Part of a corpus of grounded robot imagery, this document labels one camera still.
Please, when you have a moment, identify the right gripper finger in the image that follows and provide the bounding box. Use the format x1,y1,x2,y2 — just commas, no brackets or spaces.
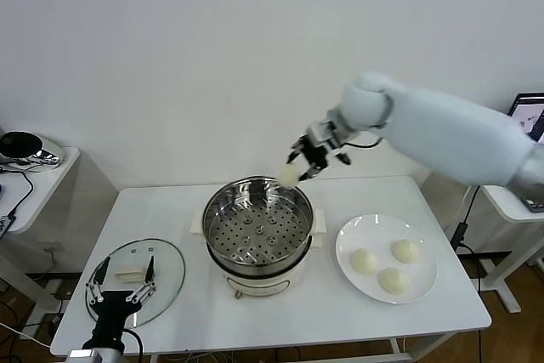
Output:
286,135,308,165
298,161,327,182

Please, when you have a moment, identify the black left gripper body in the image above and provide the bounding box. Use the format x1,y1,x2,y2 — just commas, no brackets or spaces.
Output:
82,289,142,354

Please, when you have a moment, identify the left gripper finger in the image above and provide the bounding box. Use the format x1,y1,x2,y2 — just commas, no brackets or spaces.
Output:
126,254,157,303
85,255,113,305

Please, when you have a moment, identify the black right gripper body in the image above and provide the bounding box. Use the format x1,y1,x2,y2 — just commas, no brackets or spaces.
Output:
298,121,352,169

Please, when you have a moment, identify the round glass pot lid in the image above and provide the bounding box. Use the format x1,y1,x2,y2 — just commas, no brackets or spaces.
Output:
83,238,187,329

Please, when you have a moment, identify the white steamed baozi bun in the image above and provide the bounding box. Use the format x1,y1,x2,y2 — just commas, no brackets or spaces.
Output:
348,247,379,276
389,239,422,264
275,162,302,188
377,267,411,296

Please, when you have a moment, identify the stainless steel steamer basket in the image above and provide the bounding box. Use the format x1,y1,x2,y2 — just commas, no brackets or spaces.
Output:
201,174,315,269

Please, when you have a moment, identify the floor power strip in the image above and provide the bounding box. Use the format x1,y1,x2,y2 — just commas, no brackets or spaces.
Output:
49,278,74,301

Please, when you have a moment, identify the round white plate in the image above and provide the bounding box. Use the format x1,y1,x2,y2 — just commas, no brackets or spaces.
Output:
334,213,439,306

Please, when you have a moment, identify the white rounded side table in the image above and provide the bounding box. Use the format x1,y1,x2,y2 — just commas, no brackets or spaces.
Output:
0,145,82,317

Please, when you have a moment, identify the small grey usb adapter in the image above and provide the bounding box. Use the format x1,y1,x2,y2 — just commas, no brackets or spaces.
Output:
0,213,18,240

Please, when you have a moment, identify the cream electric cooking pot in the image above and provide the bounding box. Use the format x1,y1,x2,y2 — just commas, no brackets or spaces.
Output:
189,207,329,301

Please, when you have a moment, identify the black and chrome device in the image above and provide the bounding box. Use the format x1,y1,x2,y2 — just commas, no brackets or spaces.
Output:
0,130,65,173

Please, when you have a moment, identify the white laptop side table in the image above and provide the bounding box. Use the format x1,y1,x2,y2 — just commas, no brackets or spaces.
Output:
478,184,544,314

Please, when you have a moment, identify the dark grey open laptop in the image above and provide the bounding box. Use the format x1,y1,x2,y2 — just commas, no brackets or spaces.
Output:
507,91,544,214

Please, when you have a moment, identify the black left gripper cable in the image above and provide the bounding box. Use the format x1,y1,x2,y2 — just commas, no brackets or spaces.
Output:
122,328,145,356

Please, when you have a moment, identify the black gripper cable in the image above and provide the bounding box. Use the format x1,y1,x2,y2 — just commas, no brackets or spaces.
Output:
122,328,145,356
343,135,384,150

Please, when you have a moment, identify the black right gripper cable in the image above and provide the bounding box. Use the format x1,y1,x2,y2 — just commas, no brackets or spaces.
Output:
343,135,384,150

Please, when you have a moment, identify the thin black desk cable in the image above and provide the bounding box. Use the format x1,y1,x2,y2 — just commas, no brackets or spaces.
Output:
0,168,36,218

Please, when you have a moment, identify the black power cable with adapter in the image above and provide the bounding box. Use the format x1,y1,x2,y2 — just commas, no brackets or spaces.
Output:
450,186,488,294

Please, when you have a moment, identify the white table leg frame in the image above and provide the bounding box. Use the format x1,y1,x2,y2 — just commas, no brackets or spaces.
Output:
144,332,454,363

